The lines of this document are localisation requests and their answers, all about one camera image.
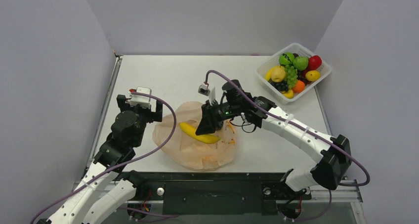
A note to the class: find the small yellow fruit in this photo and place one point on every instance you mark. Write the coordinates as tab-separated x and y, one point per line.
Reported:
288	94

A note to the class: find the yellow lemon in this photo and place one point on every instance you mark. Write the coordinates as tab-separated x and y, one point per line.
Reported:
312	75

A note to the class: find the white plastic basket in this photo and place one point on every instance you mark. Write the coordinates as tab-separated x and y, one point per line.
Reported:
297	50

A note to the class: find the aluminium rail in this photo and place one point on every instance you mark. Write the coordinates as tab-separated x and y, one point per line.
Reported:
342	194

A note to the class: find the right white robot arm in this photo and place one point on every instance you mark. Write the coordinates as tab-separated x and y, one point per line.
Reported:
329	153

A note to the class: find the yellow banana in basket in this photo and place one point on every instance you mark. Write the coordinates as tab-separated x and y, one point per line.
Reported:
268	74

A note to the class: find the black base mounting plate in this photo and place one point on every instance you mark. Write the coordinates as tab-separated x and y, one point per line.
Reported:
213	193

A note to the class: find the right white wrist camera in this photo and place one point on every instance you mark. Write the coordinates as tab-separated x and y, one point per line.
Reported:
207	90

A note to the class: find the green grape bunch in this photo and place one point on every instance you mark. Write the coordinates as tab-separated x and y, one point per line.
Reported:
291	75

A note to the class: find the yellow fake banana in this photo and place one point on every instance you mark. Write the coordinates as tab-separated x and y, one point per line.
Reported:
191	132

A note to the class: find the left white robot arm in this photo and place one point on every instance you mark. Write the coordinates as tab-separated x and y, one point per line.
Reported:
83	205

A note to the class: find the yellow pear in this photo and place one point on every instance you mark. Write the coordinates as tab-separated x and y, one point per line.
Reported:
278	74

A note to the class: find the orange translucent plastic bag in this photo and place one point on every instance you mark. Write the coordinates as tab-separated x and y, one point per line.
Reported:
195	155

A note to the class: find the orange fake orange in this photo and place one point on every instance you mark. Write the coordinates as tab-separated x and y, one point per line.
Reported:
299	87

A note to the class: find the green fake apple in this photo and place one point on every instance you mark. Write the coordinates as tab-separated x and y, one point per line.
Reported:
301	62

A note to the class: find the red fake apple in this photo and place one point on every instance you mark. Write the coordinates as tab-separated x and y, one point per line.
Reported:
314	62

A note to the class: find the dark red grape bunch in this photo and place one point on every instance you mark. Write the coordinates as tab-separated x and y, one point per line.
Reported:
301	76

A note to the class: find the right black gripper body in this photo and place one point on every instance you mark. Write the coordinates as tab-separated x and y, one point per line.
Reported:
212	109

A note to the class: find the green ball with black line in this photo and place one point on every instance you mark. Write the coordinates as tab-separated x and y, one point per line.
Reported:
286	58

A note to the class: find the dark blue grape bunch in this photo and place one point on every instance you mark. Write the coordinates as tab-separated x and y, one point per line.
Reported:
282	86

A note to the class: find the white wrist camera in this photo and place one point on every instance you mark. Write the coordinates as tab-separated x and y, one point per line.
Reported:
136	99
207	90

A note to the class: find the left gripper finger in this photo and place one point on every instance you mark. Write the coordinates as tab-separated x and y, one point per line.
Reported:
157	115
123	103

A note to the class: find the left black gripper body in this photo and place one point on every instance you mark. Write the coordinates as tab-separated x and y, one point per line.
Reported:
144	115

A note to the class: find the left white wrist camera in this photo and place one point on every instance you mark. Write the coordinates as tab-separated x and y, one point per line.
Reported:
136	99

